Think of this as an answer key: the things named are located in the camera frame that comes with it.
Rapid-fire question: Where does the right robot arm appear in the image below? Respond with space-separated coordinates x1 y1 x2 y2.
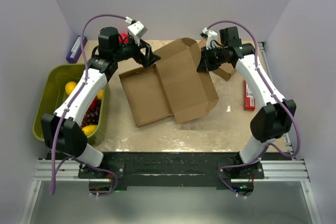
197 27 296 178

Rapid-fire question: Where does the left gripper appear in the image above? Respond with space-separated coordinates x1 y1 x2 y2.
113 36 161 69

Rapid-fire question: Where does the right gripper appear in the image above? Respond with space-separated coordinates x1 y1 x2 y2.
198 44 228 72

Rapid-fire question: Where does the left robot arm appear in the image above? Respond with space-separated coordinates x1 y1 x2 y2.
41 21 160 178

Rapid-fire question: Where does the purple rectangular box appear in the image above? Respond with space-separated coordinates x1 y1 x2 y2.
66 36 82 63

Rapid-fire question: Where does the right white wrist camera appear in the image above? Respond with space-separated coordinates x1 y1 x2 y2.
200 28 218 49

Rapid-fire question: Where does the small yellow fruit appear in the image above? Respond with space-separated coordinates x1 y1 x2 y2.
97 89 103 100

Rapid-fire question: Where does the closed brown cardboard box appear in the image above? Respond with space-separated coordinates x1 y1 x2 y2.
198 39 238 81

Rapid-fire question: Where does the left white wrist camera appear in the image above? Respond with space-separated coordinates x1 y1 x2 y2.
125 17 148 46

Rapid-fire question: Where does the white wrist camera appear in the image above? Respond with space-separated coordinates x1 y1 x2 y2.
200 28 218 49
125 17 148 46

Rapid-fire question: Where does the red dragon fruit toy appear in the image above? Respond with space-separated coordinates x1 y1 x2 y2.
89 99 97 110

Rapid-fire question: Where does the red rectangular box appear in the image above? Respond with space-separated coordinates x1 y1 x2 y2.
243 80 256 111

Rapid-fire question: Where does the purple grape bunch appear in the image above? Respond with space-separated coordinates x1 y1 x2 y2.
81 100 101 128

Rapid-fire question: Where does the green plastic bin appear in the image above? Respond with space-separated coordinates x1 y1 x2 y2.
32 64 110 146

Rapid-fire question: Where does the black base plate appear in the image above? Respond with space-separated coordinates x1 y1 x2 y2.
78 152 265 190

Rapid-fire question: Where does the aluminium frame rail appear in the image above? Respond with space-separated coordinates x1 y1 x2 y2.
258 41 322 224

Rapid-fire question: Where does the yellow lemon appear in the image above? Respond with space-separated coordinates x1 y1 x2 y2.
65 81 77 96

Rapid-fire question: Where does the red apple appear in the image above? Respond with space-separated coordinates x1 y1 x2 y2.
119 33 129 44

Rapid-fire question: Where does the brown cardboard box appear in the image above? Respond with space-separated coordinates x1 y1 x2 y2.
198 39 238 81
119 38 219 127

